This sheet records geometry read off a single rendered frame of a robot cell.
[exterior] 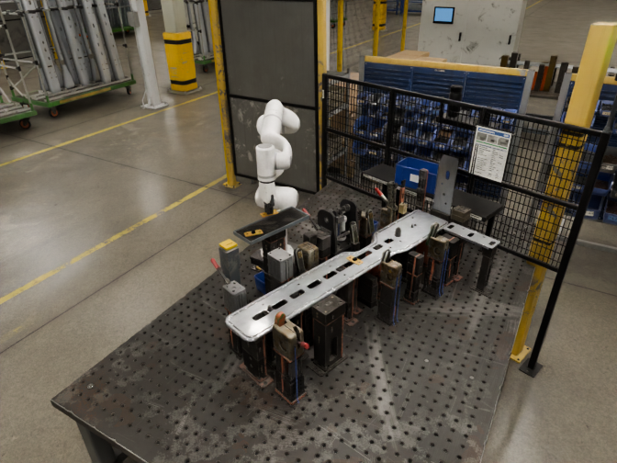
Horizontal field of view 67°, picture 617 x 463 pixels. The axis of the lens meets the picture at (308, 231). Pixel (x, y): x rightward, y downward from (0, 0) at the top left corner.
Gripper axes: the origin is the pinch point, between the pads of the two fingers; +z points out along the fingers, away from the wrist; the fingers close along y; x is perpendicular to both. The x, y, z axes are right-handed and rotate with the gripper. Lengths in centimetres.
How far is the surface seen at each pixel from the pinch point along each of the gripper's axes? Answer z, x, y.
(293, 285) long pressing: 23.6, -3.2, 30.9
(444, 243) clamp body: 20, 76, 42
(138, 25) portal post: -8, 71, -680
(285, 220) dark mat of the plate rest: 7.8, 7.9, 0.8
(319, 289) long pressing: 23.6, 5.6, 39.7
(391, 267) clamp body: 20, 40, 46
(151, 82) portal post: 84, 76, -682
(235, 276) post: 24.3, -23.2, 10.7
